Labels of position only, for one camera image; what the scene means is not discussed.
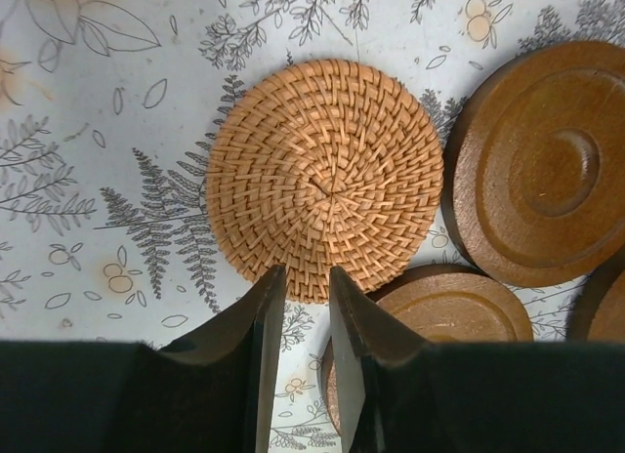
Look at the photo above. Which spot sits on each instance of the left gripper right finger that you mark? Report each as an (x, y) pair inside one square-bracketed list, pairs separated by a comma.
[(537, 397)]

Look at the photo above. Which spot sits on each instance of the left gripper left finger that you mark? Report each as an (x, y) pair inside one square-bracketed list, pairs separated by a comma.
[(207, 391)]

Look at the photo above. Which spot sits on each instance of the dark wooden coaster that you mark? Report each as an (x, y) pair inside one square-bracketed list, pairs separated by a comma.
[(439, 301), (598, 311), (534, 166)]

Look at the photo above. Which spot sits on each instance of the woven rattan coaster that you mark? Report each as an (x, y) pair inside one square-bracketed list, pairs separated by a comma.
[(326, 163)]

